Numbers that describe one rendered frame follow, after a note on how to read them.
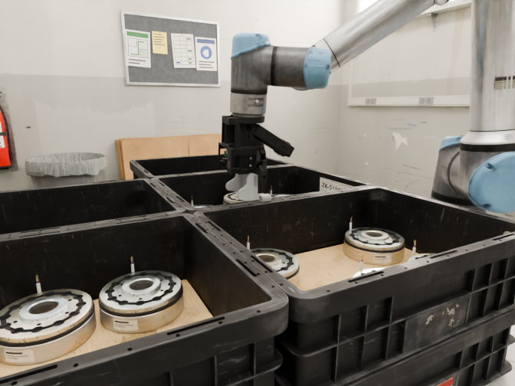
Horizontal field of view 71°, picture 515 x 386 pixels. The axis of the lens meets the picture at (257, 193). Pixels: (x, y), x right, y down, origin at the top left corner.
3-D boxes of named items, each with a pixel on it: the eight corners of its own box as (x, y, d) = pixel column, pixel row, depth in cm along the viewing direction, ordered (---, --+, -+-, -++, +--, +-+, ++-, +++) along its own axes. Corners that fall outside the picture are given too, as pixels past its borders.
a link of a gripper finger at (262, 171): (250, 191, 80) (248, 152, 78) (257, 190, 81) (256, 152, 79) (260, 194, 76) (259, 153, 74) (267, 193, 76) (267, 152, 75)
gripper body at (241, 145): (217, 168, 80) (218, 112, 76) (252, 165, 84) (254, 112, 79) (231, 178, 73) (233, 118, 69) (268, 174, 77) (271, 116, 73)
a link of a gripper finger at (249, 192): (234, 215, 79) (232, 173, 77) (258, 211, 81) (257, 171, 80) (241, 218, 76) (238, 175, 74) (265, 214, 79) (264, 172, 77)
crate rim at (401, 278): (377, 196, 75) (378, 184, 74) (543, 245, 49) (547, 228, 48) (190, 226, 57) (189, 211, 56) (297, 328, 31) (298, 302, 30)
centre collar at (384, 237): (371, 230, 68) (372, 227, 68) (394, 238, 64) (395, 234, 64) (354, 236, 65) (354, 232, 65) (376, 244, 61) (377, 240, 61)
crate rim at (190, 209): (296, 172, 100) (296, 164, 100) (377, 196, 75) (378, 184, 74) (149, 188, 82) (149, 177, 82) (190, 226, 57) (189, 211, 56)
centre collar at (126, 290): (155, 276, 50) (155, 272, 50) (165, 292, 46) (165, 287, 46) (118, 285, 47) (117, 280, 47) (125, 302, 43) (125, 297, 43)
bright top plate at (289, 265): (275, 246, 61) (275, 243, 61) (312, 269, 53) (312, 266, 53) (221, 259, 57) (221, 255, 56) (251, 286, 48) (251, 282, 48)
